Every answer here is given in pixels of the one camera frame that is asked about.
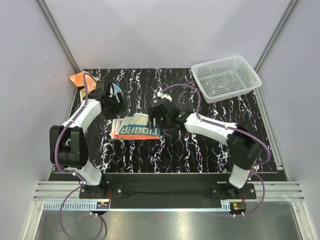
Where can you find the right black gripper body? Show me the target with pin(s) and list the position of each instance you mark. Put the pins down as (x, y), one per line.
(161, 122)

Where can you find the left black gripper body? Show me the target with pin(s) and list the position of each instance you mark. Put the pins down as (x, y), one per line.
(114, 108)

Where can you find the rabbit print towel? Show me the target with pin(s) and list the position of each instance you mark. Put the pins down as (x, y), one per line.
(133, 128)

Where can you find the orange dotted checkered towel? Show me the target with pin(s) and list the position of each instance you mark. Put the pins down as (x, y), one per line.
(87, 82)

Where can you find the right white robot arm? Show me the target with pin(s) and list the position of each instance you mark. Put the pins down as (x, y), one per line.
(244, 149)

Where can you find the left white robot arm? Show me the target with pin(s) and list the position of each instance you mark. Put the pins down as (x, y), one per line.
(67, 142)

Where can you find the white plastic mesh basket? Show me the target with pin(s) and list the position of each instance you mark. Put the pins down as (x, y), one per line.
(225, 78)

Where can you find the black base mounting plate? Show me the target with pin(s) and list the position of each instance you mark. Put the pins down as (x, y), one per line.
(212, 185)

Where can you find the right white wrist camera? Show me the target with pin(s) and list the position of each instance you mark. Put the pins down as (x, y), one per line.
(161, 95)

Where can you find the aluminium frame rail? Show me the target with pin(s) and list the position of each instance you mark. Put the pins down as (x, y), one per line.
(160, 196)

